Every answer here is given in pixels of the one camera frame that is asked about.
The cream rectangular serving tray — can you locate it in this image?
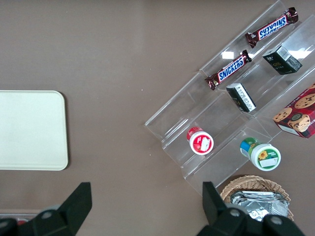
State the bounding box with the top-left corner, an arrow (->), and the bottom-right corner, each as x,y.
0,90 -> 69,171

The red lid yogurt cup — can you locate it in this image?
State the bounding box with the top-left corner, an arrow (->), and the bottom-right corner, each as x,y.
186,126 -> 214,155

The small black carton box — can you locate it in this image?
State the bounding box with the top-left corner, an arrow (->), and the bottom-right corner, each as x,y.
225,83 -> 256,113
262,45 -> 303,75

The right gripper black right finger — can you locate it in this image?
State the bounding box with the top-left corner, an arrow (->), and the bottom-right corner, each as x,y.
196,181 -> 306,236

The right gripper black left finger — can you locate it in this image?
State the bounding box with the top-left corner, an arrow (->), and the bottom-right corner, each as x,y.
0,182 -> 93,236

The silver foil wrapped packet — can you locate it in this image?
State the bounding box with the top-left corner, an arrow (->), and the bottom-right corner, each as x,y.
230,189 -> 289,222

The light wicker basket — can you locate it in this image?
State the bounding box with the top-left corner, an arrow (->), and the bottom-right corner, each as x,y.
220,175 -> 295,222

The clear acrylic tiered display stand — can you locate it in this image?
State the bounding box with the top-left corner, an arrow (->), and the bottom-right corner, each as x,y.
144,0 -> 315,197

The green lid sunflower cup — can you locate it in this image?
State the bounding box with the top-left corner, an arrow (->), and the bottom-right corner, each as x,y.
240,137 -> 282,172

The red chocolate chip cookie box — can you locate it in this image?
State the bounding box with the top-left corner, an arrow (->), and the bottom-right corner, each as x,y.
272,83 -> 315,140

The Snickers chocolate bar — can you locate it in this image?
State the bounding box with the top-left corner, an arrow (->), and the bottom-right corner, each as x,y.
245,6 -> 300,49
204,50 -> 253,91

